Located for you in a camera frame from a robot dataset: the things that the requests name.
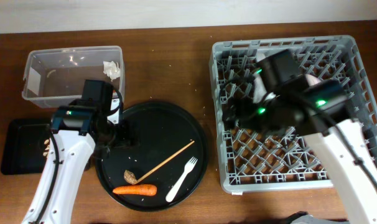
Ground grey plate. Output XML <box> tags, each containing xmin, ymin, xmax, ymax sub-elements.
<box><xmin>253</xmin><ymin>68</ymin><xmax>267</xmax><ymax>103</ymax></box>

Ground grey dishwasher rack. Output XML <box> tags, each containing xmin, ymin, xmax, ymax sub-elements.
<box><xmin>209</xmin><ymin>35</ymin><xmax>377</xmax><ymax>194</ymax></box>

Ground wooden chopstick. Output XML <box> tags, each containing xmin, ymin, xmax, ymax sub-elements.
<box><xmin>135</xmin><ymin>140</ymin><xmax>195</xmax><ymax>184</ymax></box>

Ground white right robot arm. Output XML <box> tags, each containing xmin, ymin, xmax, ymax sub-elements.
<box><xmin>222</xmin><ymin>80</ymin><xmax>377</xmax><ymax>223</ymax></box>

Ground orange carrot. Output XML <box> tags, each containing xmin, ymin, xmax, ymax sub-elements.
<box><xmin>112</xmin><ymin>184</ymin><xmax>157</xmax><ymax>196</ymax></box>

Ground black rectangular tray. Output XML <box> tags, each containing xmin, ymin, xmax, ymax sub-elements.
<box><xmin>0</xmin><ymin>118</ymin><xmax>50</xmax><ymax>175</ymax></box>

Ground walnut shell piece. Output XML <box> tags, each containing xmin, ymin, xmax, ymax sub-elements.
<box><xmin>124</xmin><ymin>170</ymin><xmax>137</xmax><ymax>185</ymax></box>

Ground white tissue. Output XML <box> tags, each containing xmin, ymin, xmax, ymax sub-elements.
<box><xmin>103</xmin><ymin>61</ymin><xmax>121</xmax><ymax>82</ymax></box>

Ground round black serving tray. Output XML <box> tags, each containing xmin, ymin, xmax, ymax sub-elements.
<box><xmin>95</xmin><ymin>101</ymin><xmax>208</xmax><ymax>212</ymax></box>

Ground white plastic fork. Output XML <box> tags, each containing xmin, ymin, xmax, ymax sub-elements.
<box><xmin>165</xmin><ymin>157</ymin><xmax>198</xmax><ymax>202</ymax></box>

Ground peanut shell scraps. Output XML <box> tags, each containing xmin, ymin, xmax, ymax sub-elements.
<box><xmin>42</xmin><ymin>139</ymin><xmax>50</xmax><ymax>157</ymax></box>

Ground clear plastic waste bin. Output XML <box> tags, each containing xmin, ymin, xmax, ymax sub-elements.
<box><xmin>22</xmin><ymin>45</ymin><xmax>125</xmax><ymax>108</ymax></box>

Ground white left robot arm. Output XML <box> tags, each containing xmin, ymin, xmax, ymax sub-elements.
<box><xmin>22</xmin><ymin>105</ymin><xmax>123</xmax><ymax>223</ymax></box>

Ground pink saucer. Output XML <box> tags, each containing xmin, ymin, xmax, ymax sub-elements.
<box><xmin>305</xmin><ymin>74</ymin><xmax>321</xmax><ymax>86</ymax></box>

